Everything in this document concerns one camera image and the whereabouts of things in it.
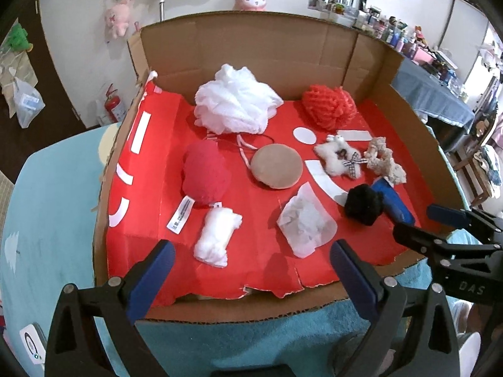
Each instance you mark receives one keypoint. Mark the white non-woven sachet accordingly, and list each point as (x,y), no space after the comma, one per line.
(304,222)

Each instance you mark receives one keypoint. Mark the black scrunchie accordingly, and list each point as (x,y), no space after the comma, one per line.
(363,204)

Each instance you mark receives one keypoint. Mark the desk with blue cloth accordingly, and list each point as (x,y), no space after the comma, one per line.
(432,94)

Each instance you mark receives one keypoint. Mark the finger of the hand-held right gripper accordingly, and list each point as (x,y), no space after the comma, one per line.
(416,239)
(444,216)

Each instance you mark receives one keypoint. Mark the tan powder puff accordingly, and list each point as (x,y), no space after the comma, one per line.
(277,167)

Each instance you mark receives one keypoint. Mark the orange knitted ball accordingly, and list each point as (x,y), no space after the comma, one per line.
(330,106)

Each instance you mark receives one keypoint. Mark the red knitted heart plush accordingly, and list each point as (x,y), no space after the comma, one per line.
(206,172)

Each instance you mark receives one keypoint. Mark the clear plastic bag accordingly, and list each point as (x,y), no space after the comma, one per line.
(25,104)

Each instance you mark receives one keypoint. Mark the white round-button device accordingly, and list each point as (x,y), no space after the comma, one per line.
(33,343)

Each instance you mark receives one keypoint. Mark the red-capped metal pole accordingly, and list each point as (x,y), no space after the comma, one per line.
(161,4)

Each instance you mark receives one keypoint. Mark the white fluffy bow hair clip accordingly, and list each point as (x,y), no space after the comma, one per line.
(334,157)

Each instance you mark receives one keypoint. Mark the side table with cosmetics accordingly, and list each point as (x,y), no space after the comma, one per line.
(397,31)

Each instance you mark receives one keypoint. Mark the pink bunny plush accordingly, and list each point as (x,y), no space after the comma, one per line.
(117,17)

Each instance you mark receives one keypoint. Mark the cardboard box with red lining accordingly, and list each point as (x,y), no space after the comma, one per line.
(243,47)

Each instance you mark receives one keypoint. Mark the dark brown door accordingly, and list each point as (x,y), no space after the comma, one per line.
(55,86)

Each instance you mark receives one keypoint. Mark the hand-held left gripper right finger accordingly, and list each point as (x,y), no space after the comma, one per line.
(353,279)

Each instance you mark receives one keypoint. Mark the beige hanging wall organizer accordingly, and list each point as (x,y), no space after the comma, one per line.
(17,68)

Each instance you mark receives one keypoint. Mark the green plush toy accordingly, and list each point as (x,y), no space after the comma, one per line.
(19,37)

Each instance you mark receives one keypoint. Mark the white mesh bath pouf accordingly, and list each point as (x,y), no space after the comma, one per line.
(235,100)

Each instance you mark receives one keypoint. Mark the red fire extinguisher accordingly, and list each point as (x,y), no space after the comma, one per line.
(114,106)

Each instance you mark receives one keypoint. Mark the beige scrunchie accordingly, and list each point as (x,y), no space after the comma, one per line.
(387,165)

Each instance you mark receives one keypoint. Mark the white cloth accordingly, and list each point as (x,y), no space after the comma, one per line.
(216,235)

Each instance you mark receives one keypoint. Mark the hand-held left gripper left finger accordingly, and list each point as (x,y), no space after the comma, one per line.
(151,279)

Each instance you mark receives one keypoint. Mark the white wardrobe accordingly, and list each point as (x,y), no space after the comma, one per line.
(467,27)

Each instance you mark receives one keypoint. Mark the wooden chair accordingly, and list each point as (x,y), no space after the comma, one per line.
(477,157)

